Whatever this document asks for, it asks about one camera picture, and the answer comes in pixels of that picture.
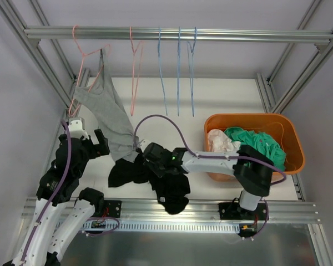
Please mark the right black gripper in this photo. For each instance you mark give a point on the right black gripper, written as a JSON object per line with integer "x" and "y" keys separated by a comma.
{"x": 145, "y": 154}

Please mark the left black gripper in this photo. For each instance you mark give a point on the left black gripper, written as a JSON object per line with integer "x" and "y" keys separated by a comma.
{"x": 89, "y": 143}

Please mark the black tank top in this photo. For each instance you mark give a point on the black tank top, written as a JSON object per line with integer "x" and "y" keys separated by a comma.
{"x": 171, "y": 190}

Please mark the pink hanger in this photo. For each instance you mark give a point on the pink hanger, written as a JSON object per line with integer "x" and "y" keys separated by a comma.
{"x": 75, "y": 104}
{"x": 137, "y": 52}

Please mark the white tank top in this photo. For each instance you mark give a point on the white tank top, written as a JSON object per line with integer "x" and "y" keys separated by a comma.
{"x": 218, "y": 141}

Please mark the green tank top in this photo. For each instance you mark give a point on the green tank top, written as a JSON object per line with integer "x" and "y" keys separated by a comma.
{"x": 262, "y": 142}

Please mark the blue hanger of red top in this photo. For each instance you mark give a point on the blue hanger of red top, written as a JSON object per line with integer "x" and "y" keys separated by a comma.
{"x": 190, "y": 52}

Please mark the blue hanger of white top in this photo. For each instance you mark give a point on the blue hanger of white top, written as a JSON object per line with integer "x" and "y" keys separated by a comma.
{"x": 160, "y": 70}

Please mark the blue hanger of green top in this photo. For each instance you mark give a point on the blue hanger of green top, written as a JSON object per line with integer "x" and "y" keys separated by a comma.
{"x": 178, "y": 73}

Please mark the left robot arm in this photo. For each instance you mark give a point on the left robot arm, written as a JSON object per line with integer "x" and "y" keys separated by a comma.
{"x": 45, "y": 243}

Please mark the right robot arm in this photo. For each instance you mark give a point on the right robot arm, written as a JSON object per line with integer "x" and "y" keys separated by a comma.
{"x": 170, "y": 168}

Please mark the grey tank top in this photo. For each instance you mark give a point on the grey tank top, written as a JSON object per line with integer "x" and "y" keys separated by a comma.
{"x": 105, "y": 104}

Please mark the orange plastic basket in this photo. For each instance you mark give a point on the orange plastic basket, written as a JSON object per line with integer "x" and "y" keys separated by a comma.
{"x": 277, "y": 126}

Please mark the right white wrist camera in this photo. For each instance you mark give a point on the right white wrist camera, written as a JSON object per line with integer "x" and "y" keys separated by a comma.
{"x": 143, "y": 144}

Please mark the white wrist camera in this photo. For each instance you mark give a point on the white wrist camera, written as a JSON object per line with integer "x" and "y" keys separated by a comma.
{"x": 76, "y": 126}
{"x": 143, "y": 144}

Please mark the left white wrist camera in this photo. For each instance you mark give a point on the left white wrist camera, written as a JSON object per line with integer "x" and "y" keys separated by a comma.
{"x": 76, "y": 126}

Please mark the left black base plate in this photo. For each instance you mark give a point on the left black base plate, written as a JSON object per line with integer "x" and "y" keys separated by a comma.
{"x": 111, "y": 208}

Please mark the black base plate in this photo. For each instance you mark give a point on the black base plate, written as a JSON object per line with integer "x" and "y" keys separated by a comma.
{"x": 111, "y": 208}
{"x": 233, "y": 211}

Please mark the white slotted cable duct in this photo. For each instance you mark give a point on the white slotted cable duct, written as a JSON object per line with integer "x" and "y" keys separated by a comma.
{"x": 140, "y": 226}

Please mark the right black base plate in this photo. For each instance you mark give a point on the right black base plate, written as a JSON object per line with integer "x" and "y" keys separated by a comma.
{"x": 233, "y": 211}

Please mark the aluminium hanging rail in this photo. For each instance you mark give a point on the aluminium hanging rail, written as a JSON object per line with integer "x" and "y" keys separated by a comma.
{"x": 171, "y": 34}

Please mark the aluminium frame posts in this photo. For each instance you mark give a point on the aluminium frame posts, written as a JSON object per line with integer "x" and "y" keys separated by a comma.
{"x": 224, "y": 72}

